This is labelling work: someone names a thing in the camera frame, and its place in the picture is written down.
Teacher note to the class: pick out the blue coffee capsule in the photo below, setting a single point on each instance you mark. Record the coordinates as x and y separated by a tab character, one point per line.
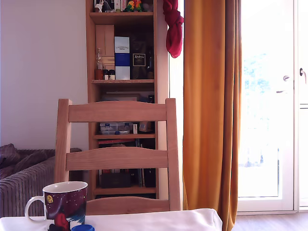
83	228

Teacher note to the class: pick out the red coffee capsule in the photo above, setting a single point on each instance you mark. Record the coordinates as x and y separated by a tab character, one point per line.
61	221

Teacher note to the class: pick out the brown paper packet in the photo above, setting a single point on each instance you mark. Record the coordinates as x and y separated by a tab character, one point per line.
144	127

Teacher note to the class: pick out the small white red box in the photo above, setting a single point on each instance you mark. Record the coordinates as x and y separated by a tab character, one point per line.
135	128

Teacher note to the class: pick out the wooden slat-back chair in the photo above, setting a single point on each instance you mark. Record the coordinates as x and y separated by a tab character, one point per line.
115	111

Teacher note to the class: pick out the clear plastic storage boxes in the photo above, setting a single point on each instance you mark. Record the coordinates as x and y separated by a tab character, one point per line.
115	127

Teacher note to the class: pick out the red book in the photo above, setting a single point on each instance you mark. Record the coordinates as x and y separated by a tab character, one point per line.
115	141

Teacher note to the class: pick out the dark glass bottle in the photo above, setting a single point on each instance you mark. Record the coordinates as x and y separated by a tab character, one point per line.
150	65

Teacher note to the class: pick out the orange curtain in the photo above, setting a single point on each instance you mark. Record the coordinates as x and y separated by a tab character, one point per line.
207	108

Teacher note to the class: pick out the black whisky box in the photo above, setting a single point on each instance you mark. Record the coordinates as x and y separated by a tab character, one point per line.
138	60

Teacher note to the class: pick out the small dark spice jar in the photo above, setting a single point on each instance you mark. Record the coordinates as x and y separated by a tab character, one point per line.
106	75
111	75

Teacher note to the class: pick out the blue and white box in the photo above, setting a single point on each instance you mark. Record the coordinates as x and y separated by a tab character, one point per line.
122	62

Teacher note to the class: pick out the brown jar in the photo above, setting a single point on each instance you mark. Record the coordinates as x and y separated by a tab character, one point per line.
98	74

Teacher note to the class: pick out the black storage box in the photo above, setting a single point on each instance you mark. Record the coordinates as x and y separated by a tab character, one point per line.
115	180

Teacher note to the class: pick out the clear glass bottle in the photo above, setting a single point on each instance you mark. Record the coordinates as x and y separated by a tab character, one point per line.
98	59

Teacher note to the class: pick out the knotted red cloth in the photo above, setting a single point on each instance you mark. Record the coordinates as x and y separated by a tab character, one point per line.
173	36

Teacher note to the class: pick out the tall wooden bookshelf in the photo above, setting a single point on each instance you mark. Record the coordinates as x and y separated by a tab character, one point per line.
90	60

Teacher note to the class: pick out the light wooden drawer box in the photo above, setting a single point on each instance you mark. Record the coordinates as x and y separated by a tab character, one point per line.
105	38

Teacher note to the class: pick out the white tablecloth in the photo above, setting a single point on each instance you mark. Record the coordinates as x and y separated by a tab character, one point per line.
156	220

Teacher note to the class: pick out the colourful parrot figurine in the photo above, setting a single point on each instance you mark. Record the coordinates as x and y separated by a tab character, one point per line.
132	6

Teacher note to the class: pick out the dark red starry mug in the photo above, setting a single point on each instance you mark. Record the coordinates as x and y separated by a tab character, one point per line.
67	199

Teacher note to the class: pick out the white balcony door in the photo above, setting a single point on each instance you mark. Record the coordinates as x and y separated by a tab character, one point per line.
296	120

